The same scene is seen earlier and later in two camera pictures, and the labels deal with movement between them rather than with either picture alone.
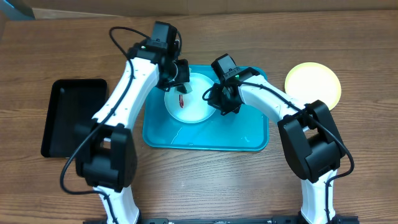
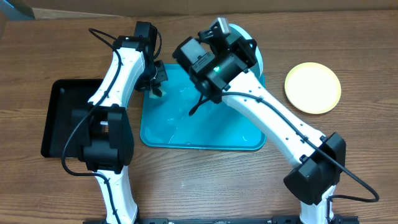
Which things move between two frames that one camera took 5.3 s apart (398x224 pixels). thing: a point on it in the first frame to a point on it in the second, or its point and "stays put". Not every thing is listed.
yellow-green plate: [308, 82] stays put
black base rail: [342, 220] stays put
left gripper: [183, 64] to [161, 76]
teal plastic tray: [246, 129] stays put
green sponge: [188, 89] to [153, 96]
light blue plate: [190, 107] to [236, 32]
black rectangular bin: [73, 102] stays put
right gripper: [216, 103] to [242, 46]
